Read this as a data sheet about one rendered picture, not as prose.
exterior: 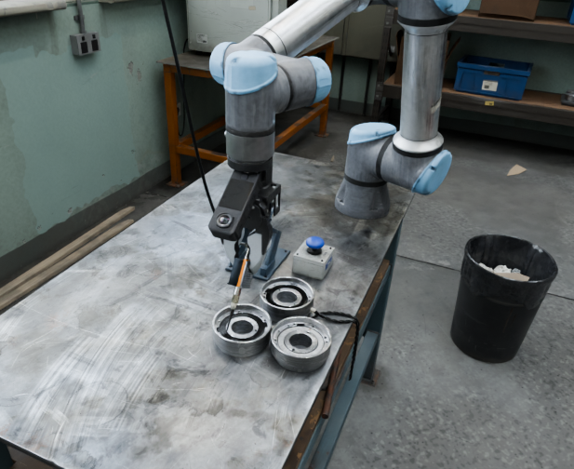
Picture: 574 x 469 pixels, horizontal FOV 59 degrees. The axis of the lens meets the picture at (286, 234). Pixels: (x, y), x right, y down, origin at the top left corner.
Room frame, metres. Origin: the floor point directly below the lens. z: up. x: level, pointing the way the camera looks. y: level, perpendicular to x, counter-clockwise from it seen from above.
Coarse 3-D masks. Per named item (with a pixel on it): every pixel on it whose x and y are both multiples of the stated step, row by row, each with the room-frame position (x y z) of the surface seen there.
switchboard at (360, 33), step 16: (352, 16) 4.59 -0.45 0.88; (368, 16) 4.54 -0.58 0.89; (384, 16) 4.49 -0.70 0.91; (336, 32) 4.64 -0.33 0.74; (352, 32) 4.59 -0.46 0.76; (368, 32) 4.54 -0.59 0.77; (336, 48) 4.63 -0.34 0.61; (352, 48) 4.58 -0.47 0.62; (368, 48) 4.53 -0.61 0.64; (368, 64) 4.73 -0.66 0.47; (368, 80) 4.72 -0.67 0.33
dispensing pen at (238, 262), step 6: (246, 246) 0.75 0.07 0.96; (246, 252) 0.74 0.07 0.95; (246, 258) 0.74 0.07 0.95; (234, 264) 0.72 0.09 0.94; (240, 264) 0.72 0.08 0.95; (234, 270) 0.71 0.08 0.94; (240, 270) 0.71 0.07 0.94; (234, 276) 0.71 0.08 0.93; (228, 282) 0.71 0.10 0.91; (234, 282) 0.70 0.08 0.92; (234, 288) 0.71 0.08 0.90; (240, 288) 0.71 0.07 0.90; (234, 294) 0.70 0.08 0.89; (240, 294) 0.70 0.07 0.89; (234, 300) 0.69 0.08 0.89; (234, 306) 0.69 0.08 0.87; (228, 324) 0.68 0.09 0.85
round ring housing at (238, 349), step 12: (228, 312) 0.73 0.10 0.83; (240, 312) 0.73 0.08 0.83; (252, 312) 0.73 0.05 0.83; (264, 312) 0.72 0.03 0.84; (216, 324) 0.69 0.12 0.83; (240, 324) 0.71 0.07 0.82; (252, 324) 0.70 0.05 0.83; (216, 336) 0.66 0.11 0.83; (240, 336) 0.67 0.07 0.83; (264, 336) 0.66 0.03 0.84; (228, 348) 0.64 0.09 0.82; (240, 348) 0.64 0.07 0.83; (252, 348) 0.64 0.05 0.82
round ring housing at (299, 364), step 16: (288, 320) 0.71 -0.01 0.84; (304, 320) 0.71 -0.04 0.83; (272, 336) 0.66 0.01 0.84; (288, 336) 0.67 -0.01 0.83; (304, 336) 0.68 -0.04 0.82; (272, 352) 0.64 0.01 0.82; (304, 352) 0.64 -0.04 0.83; (320, 352) 0.63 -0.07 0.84; (288, 368) 0.62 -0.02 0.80; (304, 368) 0.61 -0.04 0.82
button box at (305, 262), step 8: (304, 248) 0.94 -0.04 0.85; (320, 248) 0.94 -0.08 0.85; (328, 248) 0.94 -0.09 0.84; (296, 256) 0.91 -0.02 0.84; (304, 256) 0.91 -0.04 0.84; (312, 256) 0.91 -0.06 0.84; (320, 256) 0.91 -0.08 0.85; (328, 256) 0.92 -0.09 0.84; (296, 264) 0.91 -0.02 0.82; (304, 264) 0.90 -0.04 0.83; (312, 264) 0.90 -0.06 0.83; (320, 264) 0.89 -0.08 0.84; (328, 264) 0.92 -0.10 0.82; (296, 272) 0.91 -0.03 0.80; (304, 272) 0.90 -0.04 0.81; (312, 272) 0.90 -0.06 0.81; (320, 272) 0.89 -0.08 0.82
